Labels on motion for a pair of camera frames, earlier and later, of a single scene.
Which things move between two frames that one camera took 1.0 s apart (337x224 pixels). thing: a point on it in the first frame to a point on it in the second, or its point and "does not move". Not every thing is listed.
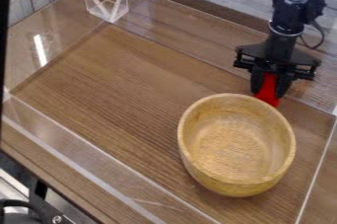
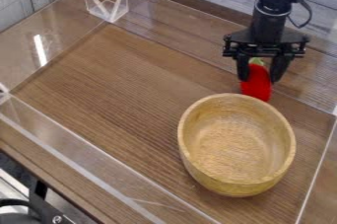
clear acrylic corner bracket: [106, 10] does not move
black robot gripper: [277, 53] to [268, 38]
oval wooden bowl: [237, 143] does not move
